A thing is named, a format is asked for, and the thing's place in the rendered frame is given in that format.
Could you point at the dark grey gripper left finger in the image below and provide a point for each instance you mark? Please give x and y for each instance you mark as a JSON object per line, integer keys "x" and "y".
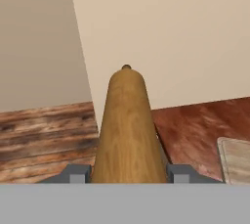
{"x": 74, "y": 173}

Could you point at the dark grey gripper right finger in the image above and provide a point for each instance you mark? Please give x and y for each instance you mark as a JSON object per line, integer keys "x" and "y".
{"x": 182, "y": 173}

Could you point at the wooden rolling pin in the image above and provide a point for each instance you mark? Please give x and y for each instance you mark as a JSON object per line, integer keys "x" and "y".
{"x": 128, "y": 130}

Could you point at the pale wooden cutting board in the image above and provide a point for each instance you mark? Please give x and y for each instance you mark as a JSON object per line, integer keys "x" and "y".
{"x": 236, "y": 161}

